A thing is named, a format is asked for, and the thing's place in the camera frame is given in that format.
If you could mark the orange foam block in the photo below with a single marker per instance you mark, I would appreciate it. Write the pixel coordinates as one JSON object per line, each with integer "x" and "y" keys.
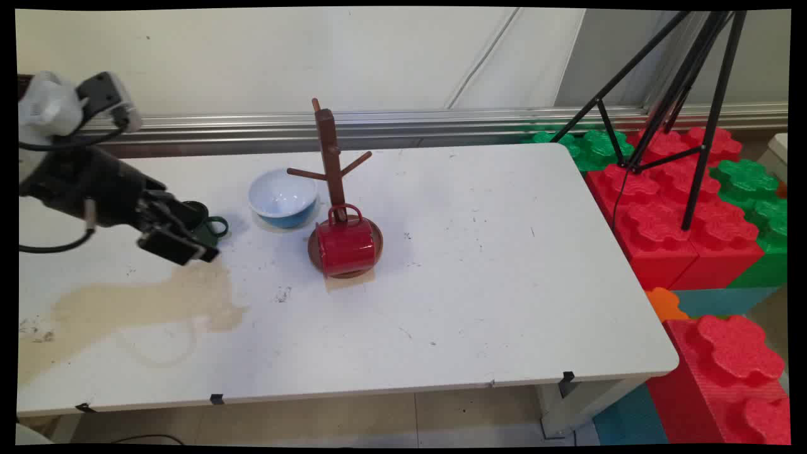
{"x": 665, "y": 304}

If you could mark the black tripod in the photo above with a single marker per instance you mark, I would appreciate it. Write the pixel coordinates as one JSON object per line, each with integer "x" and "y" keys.
{"x": 698, "y": 151}

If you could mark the large red foam block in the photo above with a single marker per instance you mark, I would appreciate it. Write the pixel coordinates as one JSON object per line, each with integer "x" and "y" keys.
{"x": 731, "y": 372}

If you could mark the brown wooden mug tree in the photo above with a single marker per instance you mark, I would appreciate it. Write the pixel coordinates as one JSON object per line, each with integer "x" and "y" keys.
{"x": 329, "y": 151}

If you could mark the blue white bowl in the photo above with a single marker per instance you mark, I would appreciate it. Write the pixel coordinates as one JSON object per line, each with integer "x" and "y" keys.
{"x": 282, "y": 197}

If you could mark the dark green mug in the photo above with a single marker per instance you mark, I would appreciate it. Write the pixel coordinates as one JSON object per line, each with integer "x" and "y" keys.
{"x": 207, "y": 232}

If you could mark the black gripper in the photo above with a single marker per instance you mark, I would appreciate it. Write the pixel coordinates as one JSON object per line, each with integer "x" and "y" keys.
{"x": 88, "y": 186}

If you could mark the black white wrist camera box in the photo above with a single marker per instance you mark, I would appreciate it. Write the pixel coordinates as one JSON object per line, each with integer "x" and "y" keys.
{"x": 108, "y": 94}

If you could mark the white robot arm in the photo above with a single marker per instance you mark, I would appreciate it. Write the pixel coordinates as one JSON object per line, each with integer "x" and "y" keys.
{"x": 45, "y": 110}

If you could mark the teal foam floor mat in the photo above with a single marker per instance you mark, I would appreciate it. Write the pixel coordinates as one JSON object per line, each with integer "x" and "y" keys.
{"x": 630, "y": 419}

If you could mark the white table leg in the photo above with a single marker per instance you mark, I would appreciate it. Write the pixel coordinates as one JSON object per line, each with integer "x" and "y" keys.
{"x": 580, "y": 403}

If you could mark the green foam block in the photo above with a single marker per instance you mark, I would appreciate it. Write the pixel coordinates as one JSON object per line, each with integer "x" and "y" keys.
{"x": 766, "y": 214}
{"x": 596, "y": 148}

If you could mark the red mug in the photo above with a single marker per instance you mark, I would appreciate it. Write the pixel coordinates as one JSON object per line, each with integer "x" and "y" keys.
{"x": 345, "y": 247}

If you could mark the silver metal wall rail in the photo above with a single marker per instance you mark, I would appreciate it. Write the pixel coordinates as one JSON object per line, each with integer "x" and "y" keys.
{"x": 403, "y": 123}

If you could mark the teal foam block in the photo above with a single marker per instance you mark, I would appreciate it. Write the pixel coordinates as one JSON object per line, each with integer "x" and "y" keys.
{"x": 719, "y": 301}

